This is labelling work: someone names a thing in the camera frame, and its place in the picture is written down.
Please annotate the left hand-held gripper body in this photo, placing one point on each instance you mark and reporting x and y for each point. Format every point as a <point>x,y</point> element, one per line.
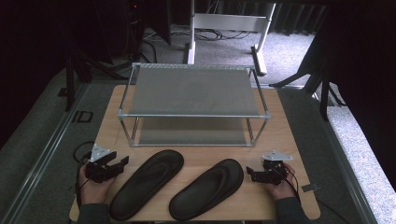
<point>99,172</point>

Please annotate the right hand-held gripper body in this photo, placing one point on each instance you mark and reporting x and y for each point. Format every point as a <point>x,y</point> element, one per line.
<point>275,171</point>

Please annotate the black slipper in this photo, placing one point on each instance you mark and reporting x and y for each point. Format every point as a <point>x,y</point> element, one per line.
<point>205,189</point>
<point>146,183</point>

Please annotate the grey metal shoe rack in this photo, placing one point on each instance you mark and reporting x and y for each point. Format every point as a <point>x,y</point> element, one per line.
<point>193,90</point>

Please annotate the person's left hand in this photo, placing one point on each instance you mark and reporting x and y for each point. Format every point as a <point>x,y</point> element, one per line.
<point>93,193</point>

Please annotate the person's right hand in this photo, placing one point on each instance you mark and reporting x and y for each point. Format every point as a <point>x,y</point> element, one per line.
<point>281,191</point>

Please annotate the grey tape strip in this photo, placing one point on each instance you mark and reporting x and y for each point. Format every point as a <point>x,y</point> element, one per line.
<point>310,187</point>

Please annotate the black metal stand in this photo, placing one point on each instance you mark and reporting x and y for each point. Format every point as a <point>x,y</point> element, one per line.
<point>323,96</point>
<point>70,87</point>

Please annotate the black computer tower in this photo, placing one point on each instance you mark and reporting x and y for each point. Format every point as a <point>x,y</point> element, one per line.
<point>134,28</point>

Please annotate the white metal stand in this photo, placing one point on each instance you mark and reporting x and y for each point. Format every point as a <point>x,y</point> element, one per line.
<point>230,21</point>

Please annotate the metal rail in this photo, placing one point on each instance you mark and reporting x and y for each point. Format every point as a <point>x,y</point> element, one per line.
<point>40,161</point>
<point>342,161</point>

